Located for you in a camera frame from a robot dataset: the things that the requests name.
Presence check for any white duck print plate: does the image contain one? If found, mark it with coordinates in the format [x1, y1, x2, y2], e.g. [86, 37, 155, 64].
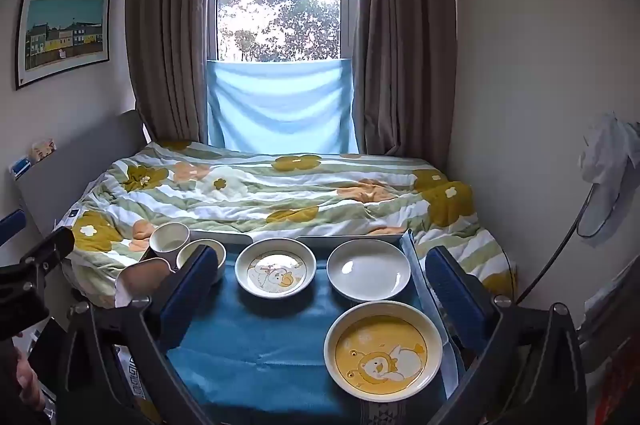
[234, 238, 317, 299]

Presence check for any blue patterned tablecloth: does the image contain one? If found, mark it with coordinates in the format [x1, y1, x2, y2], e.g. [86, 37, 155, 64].
[115, 230, 471, 425]

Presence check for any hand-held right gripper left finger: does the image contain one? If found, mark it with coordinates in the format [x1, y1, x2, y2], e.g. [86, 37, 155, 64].
[60, 244, 227, 425]

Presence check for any yellow duck print plate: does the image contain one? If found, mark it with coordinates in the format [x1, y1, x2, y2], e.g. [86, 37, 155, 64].
[323, 301, 444, 403]

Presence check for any black cable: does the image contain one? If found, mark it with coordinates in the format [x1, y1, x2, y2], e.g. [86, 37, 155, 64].
[516, 182, 617, 306]

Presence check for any pink plate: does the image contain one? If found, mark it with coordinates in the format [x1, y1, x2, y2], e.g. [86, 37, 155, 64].
[121, 257, 177, 307]

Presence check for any white hanging garment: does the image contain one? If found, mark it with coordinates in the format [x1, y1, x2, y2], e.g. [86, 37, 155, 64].
[577, 109, 640, 237]

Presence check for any white cup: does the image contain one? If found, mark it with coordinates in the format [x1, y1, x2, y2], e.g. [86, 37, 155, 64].
[149, 222, 191, 259]

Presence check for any plain white plate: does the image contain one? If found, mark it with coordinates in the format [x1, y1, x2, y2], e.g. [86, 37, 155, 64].
[326, 239, 412, 302]

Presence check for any framed wall poster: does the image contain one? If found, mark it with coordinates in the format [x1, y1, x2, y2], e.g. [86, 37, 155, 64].
[15, 0, 111, 91]

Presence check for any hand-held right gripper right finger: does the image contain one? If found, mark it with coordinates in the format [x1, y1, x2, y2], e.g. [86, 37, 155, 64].
[424, 246, 587, 425]

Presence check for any person's left forearm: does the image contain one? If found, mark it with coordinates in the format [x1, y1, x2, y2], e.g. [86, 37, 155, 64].
[0, 339, 23, 425]

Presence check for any light blue hanging cloth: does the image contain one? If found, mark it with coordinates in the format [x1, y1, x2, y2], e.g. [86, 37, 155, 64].
[206, 58, 361, 156]

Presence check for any person's left hand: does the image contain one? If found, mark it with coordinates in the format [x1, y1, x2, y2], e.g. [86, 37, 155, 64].
[14, 347, 48, 412]

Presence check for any small printed box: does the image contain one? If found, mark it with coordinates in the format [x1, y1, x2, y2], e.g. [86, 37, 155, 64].
[31, 137, 59, 162]

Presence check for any grey headboard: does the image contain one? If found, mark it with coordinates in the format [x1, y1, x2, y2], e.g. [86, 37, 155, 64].
[10, 109, 152, 331]

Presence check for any small white bowl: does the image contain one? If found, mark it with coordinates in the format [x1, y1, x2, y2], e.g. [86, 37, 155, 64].
[176, 238, 227, 284]

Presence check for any floral striped quilt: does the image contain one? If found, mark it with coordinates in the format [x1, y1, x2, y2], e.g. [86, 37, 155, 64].
[64, 139, 517, 310]

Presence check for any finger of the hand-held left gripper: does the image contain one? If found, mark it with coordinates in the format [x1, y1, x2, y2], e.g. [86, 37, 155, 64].
[19, 225, 77, 280]
[0, 210, 27, 237]

